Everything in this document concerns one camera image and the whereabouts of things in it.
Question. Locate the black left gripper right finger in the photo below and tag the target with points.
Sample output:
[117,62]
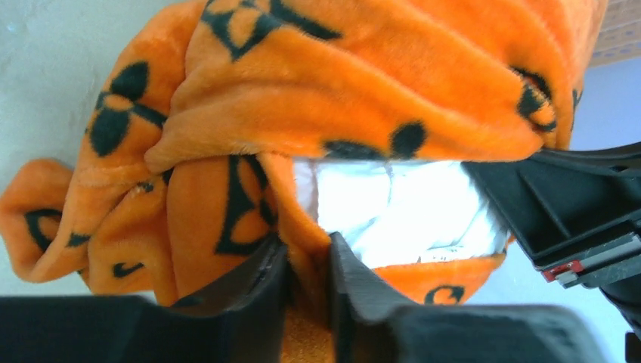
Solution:
[373,322]

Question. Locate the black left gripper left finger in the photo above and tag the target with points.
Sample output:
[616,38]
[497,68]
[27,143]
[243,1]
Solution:
[237,318]

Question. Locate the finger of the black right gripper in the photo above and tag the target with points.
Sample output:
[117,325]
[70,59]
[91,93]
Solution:
[575,214]

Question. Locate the white pillow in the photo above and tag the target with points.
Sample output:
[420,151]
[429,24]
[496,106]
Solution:
[399,213]

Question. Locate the orange patterned pillowcase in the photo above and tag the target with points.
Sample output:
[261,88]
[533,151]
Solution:
[186,166]

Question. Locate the pink desk file organizer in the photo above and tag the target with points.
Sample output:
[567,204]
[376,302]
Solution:
[619,36]

